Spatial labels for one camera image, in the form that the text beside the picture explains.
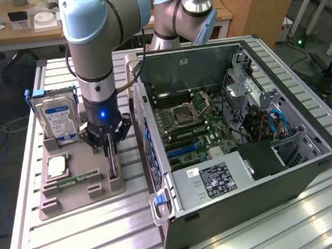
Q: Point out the grey parts rack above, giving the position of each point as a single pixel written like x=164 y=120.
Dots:
x=81 y=163

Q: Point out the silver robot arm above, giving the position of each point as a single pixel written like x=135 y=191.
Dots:
x=93 y=36

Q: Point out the blue case release latch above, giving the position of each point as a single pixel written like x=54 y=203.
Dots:
x=159 y=201

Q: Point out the grey power supply unit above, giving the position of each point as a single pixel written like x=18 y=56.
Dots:
x=214 y=183

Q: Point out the small white box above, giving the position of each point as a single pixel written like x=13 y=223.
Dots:
x=58 y=19

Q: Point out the white table frame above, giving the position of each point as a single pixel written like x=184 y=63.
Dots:
x=312 y=22

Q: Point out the green motherboard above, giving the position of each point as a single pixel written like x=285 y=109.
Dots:
x=220 y=132

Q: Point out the silver socket cover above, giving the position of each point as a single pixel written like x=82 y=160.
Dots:
x=198 y=101

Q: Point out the green RAM stick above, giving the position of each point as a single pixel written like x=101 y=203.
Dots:
x=73 y=181

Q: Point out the white box black lid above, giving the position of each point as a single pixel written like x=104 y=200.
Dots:
x=20 y=20

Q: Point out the wooden desk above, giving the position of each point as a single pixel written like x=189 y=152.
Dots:
x=8 y=38

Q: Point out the blue disk carrier bracket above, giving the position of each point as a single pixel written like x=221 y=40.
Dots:
x=38 y=93

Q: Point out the green graphics card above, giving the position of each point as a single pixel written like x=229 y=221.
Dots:
x=112 y=161

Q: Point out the hard disk blue label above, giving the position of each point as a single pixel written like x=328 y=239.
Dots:
x=57 y=120

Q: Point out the metal disk bay cage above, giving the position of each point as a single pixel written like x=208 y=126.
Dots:
x=238 y=90

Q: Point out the floor device green light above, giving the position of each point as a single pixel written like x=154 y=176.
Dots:
x=300 y=41

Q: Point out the white box with round bowl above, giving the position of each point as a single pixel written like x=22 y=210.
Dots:
x=45 y=23

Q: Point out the CPU socket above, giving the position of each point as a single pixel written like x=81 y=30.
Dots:
x=182 y=115

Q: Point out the silver CPU chip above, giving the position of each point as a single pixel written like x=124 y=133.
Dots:
x=57 y=166

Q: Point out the black expansion slot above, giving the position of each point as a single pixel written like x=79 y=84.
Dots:
x=178 y=144

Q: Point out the black open PC case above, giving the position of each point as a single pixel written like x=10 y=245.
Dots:
x=245 y=218

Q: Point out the blue expansion slot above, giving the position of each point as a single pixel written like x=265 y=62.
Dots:
x=184 y=149

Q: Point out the grey cup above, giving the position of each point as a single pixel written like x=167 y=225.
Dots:
x=19 y=1

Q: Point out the silver chipset heatsink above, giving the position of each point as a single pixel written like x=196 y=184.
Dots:
x=218 y=152

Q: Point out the wooden cabinet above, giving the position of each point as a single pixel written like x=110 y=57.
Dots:
x=260 y=11

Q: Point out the black plastic shroud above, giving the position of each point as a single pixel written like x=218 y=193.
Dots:
x=261 y=161

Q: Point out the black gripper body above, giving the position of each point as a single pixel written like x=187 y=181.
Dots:
x=102 y=114

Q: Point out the installed RAM stick with label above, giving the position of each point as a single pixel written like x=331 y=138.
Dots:
x=189 y=131

